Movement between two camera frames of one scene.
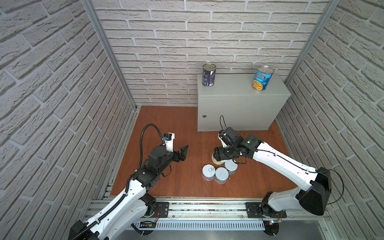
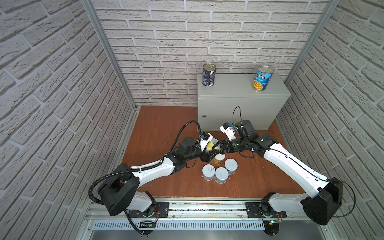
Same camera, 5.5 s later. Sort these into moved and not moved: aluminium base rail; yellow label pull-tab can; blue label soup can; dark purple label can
Moved: yellow label pull-tab can
Not moved: blue label soup can; aluminium base rail; dark purple label can
